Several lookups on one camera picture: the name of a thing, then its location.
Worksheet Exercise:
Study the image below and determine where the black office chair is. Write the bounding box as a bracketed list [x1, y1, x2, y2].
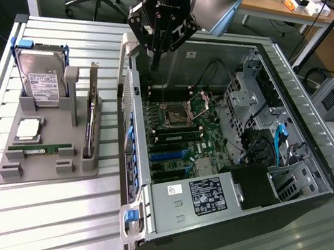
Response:
[62, 0, 132, 27]

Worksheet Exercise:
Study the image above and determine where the green motherboard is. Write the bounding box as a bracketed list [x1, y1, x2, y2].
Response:
[129, 79, 244, 195]

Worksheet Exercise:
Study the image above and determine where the black tripod pole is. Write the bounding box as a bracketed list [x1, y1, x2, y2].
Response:
[292, 0, 334, 78]

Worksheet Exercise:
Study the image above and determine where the metal disk bay cage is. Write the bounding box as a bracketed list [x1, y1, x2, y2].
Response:
[218, 69, 288, 139]

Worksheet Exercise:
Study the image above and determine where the blue expansion slot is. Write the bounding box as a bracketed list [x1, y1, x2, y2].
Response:
[149, 146, 187, 166]

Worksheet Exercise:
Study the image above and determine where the metal socket cover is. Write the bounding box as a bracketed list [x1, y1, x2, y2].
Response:
[182, 88, 213, 123]

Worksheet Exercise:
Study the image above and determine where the graphics card with metal bracket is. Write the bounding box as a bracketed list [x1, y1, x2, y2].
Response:
[76, 61, 108, 161]

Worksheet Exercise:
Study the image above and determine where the black wire in case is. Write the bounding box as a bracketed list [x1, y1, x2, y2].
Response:
[199, 57, 237, 93]

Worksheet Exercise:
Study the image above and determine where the green RAM stick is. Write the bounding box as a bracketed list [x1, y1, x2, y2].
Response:
[8, 136, 73, 162]

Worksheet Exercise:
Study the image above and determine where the open black PC case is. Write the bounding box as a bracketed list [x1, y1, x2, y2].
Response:
[90, 22, 334, 250]

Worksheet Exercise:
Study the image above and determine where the silver chipset heatsink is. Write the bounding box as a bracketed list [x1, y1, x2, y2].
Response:
[194, 157, 216, 177]

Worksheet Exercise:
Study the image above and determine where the silver CPU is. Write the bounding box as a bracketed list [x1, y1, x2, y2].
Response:
[16, 118, 42, 141]

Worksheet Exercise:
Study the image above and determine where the orange and white box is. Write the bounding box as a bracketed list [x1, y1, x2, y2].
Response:
[283, 0, 309, 14]

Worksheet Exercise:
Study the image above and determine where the grey power supply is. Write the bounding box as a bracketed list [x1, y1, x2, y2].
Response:
[143, 160, 248, 246]

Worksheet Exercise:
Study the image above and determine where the hard disk in blue carrier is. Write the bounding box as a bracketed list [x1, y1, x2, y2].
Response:
[1, 35, 76, 113]

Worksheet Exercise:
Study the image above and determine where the CPU socket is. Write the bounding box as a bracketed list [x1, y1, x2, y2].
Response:
[160, 101, 195, 131]

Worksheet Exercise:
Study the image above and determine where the grey parts rack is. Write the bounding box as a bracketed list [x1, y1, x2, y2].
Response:
[0, 56, 116, 200]

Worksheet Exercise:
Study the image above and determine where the blue disk wire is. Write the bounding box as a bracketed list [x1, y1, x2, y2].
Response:
[270, 122, 289, 168]

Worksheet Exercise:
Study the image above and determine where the small white box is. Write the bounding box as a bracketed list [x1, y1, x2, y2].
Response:
[305, 1, 332, 20]

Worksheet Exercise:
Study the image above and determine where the black installed RAM stick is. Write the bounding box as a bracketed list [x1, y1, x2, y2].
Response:
[155, 123, 203, 146]

